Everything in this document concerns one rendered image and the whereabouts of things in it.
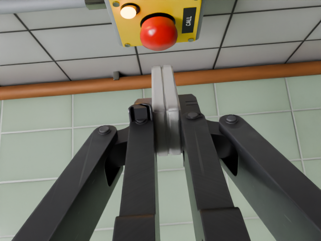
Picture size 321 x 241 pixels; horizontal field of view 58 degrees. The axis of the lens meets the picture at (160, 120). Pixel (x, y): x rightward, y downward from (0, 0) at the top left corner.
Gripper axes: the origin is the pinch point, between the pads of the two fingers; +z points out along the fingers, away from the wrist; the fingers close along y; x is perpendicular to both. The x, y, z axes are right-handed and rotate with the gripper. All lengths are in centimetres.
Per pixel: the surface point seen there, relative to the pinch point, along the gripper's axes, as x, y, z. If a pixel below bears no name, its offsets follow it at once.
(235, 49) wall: -7.8, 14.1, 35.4
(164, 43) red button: 0.3, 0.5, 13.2
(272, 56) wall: -10.8, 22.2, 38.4
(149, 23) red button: 2.5, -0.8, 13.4
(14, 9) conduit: 4.3, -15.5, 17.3
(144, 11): 3.6, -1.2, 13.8
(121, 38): 0.2, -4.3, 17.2
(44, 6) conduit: 4.3, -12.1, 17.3
